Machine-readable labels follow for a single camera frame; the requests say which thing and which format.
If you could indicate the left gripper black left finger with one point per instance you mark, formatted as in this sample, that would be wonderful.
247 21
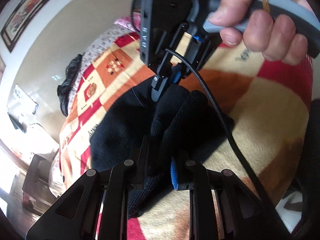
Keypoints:
95 206

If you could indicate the black jacket on bed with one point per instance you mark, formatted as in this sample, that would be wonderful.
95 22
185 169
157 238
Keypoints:
64 89

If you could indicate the black pants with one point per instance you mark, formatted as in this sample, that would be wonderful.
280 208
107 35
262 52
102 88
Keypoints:
181 125

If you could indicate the wooden cabinet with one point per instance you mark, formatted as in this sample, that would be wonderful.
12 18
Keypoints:
37 197

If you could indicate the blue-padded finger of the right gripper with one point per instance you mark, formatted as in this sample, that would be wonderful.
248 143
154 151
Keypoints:
191 49

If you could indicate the pink penguin quilt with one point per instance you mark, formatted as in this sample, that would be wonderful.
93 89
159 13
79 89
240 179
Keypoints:
129 22

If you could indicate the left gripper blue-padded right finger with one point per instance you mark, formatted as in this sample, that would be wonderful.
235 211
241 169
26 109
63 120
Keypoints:
221 206

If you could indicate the wall calendar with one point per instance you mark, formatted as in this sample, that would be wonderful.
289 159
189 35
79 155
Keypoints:
25 100

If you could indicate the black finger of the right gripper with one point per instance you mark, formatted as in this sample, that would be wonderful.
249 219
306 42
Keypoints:
162 77

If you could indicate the white floral bedsheet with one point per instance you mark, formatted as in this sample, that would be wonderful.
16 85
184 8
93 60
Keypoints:
92 53

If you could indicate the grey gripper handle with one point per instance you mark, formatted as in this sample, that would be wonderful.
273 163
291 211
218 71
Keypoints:
306 22

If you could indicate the framed flower painting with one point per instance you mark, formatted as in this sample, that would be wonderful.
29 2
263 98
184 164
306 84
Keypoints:
19 20

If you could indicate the person's right hand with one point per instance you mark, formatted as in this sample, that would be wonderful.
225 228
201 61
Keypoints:
277 39

